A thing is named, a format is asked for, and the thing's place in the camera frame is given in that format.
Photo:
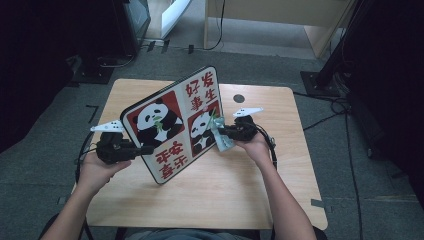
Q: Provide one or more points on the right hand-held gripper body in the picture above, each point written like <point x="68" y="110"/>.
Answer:
<point x="245" y="130"/>

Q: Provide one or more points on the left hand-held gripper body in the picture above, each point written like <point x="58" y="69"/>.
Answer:
<point x="113" y="150"/>

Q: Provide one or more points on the light blue cloth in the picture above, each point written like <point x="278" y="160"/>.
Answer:
<point x="223" y="143"/>

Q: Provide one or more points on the panda print board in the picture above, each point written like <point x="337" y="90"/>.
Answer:
<point x="181" y="100"/>

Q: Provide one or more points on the person's right hand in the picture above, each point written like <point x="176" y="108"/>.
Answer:
<point x="258" y="150"/>

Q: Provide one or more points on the person's left hand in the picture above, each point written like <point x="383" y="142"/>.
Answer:
<point x="93" y="175"/>

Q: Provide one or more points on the round black table grommet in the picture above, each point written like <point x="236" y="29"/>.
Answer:
<point x="239" y="98"/>

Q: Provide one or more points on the black stand base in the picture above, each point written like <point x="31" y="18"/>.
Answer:
<point x="93" y="71"/>

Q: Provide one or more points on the black metal stand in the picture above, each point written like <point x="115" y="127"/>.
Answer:
<point x="325" y="83"/>

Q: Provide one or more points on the person's grey clothing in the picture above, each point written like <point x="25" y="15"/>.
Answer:
<point x="186" y="235"/>

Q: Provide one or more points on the dark curtain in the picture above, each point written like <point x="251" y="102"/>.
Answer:
<point x="393" y="83"/>
<point x="33" y="66"/>

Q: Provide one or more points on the light wooden furniture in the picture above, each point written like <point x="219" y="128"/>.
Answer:
<point x="266" y="10"/>

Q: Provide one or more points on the white panel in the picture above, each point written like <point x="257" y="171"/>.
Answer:
<point x="175" y="16"/>

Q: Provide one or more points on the dark monitor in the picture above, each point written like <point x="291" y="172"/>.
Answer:
<point x="133" y="23"/>

